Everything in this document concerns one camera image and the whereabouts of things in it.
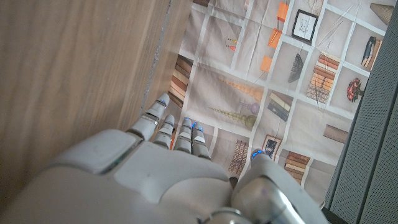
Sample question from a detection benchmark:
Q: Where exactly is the printed bookshelf backdrop cloth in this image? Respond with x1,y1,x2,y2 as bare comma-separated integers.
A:
141,0,398,206

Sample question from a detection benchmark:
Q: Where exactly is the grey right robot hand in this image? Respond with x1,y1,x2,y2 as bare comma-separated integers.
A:
0,93,330,224

